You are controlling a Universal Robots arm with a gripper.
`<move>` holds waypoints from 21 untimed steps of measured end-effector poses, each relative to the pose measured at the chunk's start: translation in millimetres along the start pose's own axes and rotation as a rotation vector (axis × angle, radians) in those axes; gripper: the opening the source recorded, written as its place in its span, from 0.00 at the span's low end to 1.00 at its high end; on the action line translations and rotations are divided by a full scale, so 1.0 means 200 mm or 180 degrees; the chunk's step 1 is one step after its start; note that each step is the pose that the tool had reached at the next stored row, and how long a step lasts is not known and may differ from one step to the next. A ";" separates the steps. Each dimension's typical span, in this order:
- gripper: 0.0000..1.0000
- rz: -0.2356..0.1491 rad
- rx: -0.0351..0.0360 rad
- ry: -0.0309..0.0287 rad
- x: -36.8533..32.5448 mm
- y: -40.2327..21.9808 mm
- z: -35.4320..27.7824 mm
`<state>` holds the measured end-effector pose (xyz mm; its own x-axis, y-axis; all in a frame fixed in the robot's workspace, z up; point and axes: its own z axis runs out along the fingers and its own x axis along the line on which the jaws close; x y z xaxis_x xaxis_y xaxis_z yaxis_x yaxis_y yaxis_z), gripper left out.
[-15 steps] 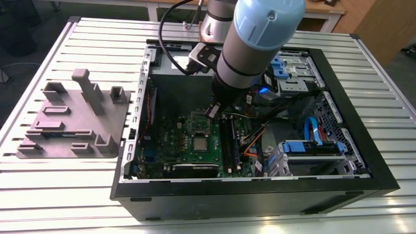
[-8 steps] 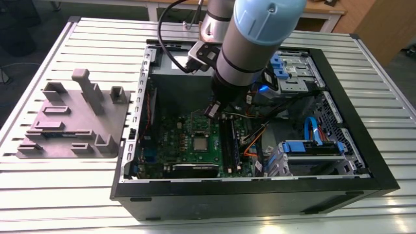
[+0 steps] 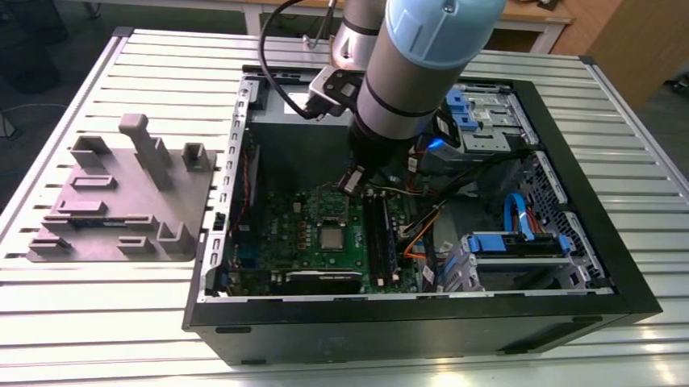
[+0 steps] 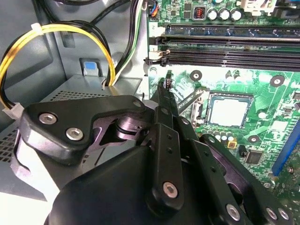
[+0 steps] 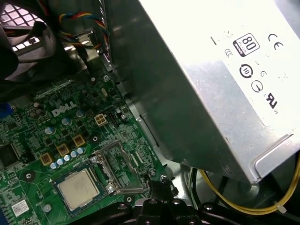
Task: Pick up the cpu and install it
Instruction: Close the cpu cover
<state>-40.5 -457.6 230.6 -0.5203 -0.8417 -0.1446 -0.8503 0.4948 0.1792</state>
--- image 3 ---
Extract black graphics card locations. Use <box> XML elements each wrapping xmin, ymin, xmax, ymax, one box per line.
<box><xmin>269</xmin><ymin>268</ymin><xmax>365</xmax><ymax>296</ymax></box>

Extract cable with metal plug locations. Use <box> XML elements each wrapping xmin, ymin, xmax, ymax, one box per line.
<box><xmin>302</xmin><ymin>0</ymin><xmax>338</xmax><ymax>50</ymax></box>

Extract black office chair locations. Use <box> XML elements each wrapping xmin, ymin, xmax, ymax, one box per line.
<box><xmin>0</xmin><ymin>0</ymin><xmax>71</xmax><ymax>96</ymax></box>

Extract wooden desk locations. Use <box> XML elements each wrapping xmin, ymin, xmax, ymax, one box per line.
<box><xmin>89</xmin><ymin>0</ymin><xmax>576</xmax><ymax>53</ymax></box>

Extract hard disk in blue carrier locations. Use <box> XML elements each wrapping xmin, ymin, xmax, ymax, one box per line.
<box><xmin>465</xmin><ymin>233</ymin><xmax>573</xmax><ymax>258</ymax></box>

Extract black open PC case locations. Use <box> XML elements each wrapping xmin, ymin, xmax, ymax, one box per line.
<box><xmin>181</xmin><ymin>64</ymin><xmax>664</xmax><ymax>366</ymax></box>

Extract black cable bundle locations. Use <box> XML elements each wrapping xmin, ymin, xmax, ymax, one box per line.
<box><xmin>401</xmin><ymin>148</ymin><xmax>537</xmax><ymax>239</ymax></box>

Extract silver drive cage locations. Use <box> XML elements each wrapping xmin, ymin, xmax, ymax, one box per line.
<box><xmin>420</xmin><ymin>82</ymin><xmax>540</xmax><ymax>174</ymax></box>

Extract green motherboard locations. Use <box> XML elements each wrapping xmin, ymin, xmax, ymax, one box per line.
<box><xmin>224</xmin><ymin>188</ymin><xmax>422</xmax><ymax>298</ymax></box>

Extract wooden cabinet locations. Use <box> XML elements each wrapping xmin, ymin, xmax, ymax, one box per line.
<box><xmin>548</xmin><ymin>0</ymin><xmax>689</xmax><ymax>110</ymax></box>

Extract blue plastic drive carrier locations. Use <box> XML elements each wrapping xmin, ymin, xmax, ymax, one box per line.
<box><xmin>445</xmin><ymin>89</ymin><xmax>484</xmax><ymax>132</ymax></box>

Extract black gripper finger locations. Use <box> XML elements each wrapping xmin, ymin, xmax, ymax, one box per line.
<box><xmin>334</xmin><ymin>168</ymin><xmax>361</xmax><ymax>198</ymax></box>
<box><xmin>353</xmin><ymin>166</ymin><xmax>376</xmax><ymax>195</ymax></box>

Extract red wire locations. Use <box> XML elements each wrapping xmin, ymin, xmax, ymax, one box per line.
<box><xmin>525</xmin><ymin>209</ymin><xmax>547</xmax><ymax>239</ymax></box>

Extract metal socket cover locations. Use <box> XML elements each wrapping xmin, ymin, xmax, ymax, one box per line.
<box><xmin>316</xmin><ymin>184</ymin><xmax>353</xmax><ymax>225</ymax></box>

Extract thick black camera cable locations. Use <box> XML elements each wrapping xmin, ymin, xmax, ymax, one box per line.
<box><xmin>258</xmin><ymin>0</ymin><xmax>346</xmax><ymax>120</ymax></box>

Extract orange wire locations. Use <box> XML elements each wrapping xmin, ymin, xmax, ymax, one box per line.
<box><xmin>402</xmin><ymin>225</ymin><xmax>436</xmax><ymax>261</ymax></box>

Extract grey parts rack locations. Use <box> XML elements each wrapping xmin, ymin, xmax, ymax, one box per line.
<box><xmin>26</xmin><ymin>112</ymin><xmax>220</xmax><ymax>264</ymax></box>

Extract grey power supply unit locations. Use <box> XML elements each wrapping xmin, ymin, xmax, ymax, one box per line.
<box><xmin>246</xmin><ymin>83</ymin><xmax>358</xmax><ymax>181</ymax></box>

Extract silver disk bay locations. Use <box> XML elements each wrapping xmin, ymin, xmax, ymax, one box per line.
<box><xmin>460</xmin><ymin>231</ymin><xmax>608</xmax><ymax>292</ymax></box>

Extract grey white wire bundle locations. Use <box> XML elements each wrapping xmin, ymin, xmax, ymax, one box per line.
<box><xmin>370</xmin><ymin>177</ymin><xmax>432</xmax><ymax>197</ymax></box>

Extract blue flat data wire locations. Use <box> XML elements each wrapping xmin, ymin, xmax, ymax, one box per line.
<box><xmin>504</xmin><ymin>192</ymin><xmax>541</xmax><ymax>242</ymax></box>

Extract RAM stick on rack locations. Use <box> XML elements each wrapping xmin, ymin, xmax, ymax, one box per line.
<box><xmin>69</xmin><ymin>218</ymin><xmax>130</xmax><ymax>227</ymax></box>

